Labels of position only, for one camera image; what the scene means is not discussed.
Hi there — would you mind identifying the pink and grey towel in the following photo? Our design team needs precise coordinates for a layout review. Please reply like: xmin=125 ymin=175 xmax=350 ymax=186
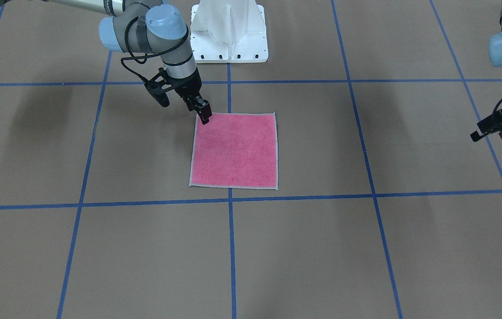
xmin=189 ymin=113 xmax=279 ymax=190

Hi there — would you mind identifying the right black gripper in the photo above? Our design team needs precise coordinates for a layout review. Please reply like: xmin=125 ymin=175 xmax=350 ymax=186
xmin=172 ymin=72 xmax=213 ymax=125

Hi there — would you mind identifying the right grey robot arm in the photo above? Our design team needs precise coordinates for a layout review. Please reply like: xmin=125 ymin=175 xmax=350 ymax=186
xmin=59 ymin=0 xmax=212 ymax=124

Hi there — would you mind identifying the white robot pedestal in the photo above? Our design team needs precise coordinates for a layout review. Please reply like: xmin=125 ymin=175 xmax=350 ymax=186
xmin=190 ymin=0 xmax=269 ymax=63

